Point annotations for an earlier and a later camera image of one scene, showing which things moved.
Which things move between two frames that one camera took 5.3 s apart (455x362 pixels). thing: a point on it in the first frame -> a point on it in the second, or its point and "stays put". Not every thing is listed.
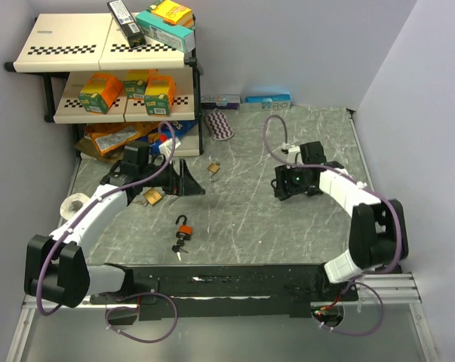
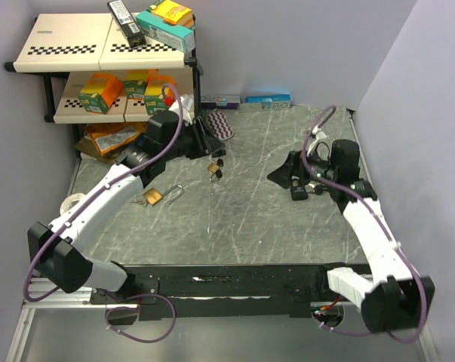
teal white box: (174, 35) stays put
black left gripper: (188, 185) -> (204, 144)
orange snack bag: (107, 136) stays put
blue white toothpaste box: (265, 102) stays put
